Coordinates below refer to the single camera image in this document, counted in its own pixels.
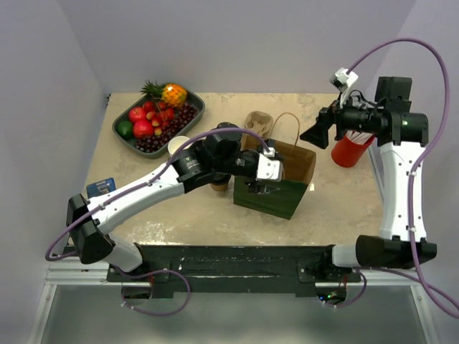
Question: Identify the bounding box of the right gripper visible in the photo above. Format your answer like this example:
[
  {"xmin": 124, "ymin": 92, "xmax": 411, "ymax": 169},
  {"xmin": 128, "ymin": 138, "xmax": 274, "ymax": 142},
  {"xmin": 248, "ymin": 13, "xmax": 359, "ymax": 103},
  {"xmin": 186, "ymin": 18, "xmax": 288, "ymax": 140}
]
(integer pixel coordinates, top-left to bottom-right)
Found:
[{"xmin": 301, "ymin": 89, "xmax": 383, "ymax": 148}]

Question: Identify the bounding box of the single brown paper cup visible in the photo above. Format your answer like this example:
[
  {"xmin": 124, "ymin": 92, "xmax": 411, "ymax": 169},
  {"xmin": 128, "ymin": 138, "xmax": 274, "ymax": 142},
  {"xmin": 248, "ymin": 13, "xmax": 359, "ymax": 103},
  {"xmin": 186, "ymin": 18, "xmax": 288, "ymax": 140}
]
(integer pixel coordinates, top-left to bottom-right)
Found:
[{"xmin": 210, "ymin": 182, "xmax": 229, "ymax": 192}]

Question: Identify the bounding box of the green paper bag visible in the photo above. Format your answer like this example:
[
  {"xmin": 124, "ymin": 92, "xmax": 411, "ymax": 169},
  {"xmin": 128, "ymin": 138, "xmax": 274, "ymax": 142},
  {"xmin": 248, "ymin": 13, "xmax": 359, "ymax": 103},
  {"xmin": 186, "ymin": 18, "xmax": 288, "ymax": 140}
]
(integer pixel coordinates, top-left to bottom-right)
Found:
[{"xmin": 232, "ymin": 112, "xmax": 318, "ymax": 221}]

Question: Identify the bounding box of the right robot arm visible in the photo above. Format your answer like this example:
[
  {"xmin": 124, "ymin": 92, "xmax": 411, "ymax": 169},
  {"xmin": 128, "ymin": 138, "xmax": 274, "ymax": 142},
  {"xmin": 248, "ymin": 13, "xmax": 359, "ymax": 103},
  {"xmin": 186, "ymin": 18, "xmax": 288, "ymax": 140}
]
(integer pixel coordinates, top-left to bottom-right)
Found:
[{"xmin": 300, "ymin": 70, "xmax": 437, "ymax": 282}]

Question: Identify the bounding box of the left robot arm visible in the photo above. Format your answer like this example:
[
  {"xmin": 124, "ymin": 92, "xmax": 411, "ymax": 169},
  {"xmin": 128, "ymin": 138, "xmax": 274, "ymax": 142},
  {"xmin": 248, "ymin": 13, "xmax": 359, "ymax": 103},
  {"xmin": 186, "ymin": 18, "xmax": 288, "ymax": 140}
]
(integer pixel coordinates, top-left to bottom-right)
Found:
[{"xmin": 67, "ymin": 123, "xmax": 283, "ymax": 281}]

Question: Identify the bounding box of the red straw cup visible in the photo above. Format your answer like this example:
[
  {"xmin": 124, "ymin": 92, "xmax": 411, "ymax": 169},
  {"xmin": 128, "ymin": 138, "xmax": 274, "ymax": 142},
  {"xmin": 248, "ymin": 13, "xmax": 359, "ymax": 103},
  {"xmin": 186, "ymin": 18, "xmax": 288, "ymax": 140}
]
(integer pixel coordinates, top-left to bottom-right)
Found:
[{"xmin": 331, "ymin": 135, "xmax": 374, "ymax": 168}]

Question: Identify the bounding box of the stack of cup carriers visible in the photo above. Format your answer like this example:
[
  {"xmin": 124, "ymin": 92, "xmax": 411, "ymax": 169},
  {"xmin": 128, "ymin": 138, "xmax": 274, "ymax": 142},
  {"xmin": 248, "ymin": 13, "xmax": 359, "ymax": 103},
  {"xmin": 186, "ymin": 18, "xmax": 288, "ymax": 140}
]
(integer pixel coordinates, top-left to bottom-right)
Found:
[{"xmin": 241, "ymin": 111, "xmax": 274, "ymax": 150}]

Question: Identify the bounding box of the stack of paper cups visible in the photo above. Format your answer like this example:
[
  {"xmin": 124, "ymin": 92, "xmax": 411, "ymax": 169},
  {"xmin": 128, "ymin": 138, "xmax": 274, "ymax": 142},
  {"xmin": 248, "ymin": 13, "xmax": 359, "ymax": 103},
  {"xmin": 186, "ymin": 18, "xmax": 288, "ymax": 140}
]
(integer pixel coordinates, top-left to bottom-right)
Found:
[{"xmin": 167, "ymin": 135, "xmax": 189, "ymax": 157}]

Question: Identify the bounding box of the purple grapes bunch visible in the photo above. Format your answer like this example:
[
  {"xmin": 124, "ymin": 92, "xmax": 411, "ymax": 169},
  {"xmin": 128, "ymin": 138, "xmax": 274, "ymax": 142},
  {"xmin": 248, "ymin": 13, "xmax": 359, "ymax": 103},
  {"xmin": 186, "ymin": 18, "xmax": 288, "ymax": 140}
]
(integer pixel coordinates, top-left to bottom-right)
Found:
[{"xmin": 134, "ymin": 104, "xmax": 197, "ymax": 153}]

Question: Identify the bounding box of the grey fruit tray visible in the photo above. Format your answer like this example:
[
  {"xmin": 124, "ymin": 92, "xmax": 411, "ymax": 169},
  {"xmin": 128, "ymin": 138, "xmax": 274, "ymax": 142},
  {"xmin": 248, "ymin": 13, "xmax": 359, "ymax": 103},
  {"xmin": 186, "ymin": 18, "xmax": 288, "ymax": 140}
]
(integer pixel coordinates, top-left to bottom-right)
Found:
[{"xmin": 112, "ymin": 91, "xmax": 205, "ymax": 159}]

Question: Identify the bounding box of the toy pineapple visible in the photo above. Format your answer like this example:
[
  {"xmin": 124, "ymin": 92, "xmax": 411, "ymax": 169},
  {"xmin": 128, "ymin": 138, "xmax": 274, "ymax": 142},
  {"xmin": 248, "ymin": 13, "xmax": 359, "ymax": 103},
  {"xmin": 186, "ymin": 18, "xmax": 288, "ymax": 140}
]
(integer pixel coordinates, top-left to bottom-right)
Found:
[{"xmin": 141, "ymin": 80, "xmax": 188, "ymax": 108}]

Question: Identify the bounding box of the red apple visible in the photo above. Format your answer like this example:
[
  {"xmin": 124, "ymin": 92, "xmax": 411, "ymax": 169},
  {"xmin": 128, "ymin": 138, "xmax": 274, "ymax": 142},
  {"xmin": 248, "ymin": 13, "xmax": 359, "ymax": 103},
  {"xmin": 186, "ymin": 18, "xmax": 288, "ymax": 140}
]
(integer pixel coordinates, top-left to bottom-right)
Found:
[
  {"xmin": 133, "ymin": 120, "xmax": 154, "ymax": 139},
  {"xmin": 128, "ymin": 107, "xmax": 146, "ymax": 124}
]

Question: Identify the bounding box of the green lime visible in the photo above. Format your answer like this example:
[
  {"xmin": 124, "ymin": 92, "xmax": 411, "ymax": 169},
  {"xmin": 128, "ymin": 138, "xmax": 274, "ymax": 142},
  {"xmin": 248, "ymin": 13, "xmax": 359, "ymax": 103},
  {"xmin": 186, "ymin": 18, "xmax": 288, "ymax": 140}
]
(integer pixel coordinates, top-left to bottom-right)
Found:
[{"xmin": 116, "ymin": 120, "xmax": 134, "ymax": 140}]

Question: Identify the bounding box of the blue card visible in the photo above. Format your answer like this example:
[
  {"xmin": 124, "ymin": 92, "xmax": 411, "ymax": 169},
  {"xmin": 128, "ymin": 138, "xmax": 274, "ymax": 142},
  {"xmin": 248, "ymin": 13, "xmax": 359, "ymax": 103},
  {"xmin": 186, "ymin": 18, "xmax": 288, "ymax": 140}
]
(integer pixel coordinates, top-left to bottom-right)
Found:
[{"xmin": 86, "ymin": 178, "xmax": 116, "ymax": 198}]

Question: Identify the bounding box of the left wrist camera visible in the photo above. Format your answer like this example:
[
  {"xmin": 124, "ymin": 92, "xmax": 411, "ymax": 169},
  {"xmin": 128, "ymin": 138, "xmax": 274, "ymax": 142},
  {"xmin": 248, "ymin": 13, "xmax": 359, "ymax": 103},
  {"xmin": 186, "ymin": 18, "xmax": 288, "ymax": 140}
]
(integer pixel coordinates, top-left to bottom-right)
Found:
[{"xmin": 255, "ymin": 148, "xmax": 283, "ymax": 182}]

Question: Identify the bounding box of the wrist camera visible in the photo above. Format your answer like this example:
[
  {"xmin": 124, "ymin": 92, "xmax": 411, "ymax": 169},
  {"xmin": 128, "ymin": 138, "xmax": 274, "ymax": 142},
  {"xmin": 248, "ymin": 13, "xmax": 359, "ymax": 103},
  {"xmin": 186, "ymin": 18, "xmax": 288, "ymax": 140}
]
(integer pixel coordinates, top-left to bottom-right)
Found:
[
  {"xmin": 329, "ymin": 68, "xmax": 359, "ymax": 108},
  {"xmin": 255, "ymin": 148, "xmax": 283, "ymax": 182}
]

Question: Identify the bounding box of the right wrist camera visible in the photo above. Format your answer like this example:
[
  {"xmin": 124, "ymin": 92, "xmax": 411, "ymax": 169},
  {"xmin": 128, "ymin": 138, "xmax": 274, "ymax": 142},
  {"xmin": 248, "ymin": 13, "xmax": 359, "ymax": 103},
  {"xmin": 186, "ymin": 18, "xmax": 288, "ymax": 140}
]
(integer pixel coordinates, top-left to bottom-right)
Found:
[{"xmin": 329, "ymin": 68, "xmax": 359, "ymax": 108}]

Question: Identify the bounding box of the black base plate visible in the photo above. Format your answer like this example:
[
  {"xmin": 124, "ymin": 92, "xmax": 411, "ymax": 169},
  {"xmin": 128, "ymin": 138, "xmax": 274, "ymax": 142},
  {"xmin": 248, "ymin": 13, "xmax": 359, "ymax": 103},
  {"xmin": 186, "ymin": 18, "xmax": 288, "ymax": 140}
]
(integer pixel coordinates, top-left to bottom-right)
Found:
[{"xmin": 105, "ymin": 243, "xmax": 363, "ymax": 299}]

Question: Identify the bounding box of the aluminium rail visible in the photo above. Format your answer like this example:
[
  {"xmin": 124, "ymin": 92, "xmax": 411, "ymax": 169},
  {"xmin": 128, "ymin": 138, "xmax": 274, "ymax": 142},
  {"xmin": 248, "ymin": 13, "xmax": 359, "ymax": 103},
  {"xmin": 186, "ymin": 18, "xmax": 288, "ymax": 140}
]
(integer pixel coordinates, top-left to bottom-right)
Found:
[{"xmin": 315, "ymin": 268, "xmax": 420, "ymax": 288}]

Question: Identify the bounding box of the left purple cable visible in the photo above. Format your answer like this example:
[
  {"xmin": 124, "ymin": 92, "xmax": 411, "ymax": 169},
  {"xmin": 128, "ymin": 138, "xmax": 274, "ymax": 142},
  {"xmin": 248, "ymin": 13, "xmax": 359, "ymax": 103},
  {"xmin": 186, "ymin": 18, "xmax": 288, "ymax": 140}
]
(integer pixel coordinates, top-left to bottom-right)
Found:
[{"xmin": 44, "ymin": 128, "xmax": 273, "ymax": 262}]

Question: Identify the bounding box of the purple cable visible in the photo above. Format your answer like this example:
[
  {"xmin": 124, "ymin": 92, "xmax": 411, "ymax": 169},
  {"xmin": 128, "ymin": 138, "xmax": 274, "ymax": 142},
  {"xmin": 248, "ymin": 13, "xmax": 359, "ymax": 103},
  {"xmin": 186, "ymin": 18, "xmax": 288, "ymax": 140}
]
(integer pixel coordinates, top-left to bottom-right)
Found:
[
  {"xmin": 347, "ymin": 38, "xmax": 459, "ymax": 319},
  {"xmin": 44, "ymin": 128, "xmax": 273, "ymax": 262}
]

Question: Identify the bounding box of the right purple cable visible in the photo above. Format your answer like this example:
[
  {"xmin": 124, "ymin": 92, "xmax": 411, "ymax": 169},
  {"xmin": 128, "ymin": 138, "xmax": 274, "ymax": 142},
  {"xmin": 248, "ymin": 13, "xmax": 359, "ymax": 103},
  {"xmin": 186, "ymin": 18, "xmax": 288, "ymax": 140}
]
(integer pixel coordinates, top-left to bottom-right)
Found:
[{"xmin": 347, "ymin": 38, "xmax": 459, "ymax": 319}]

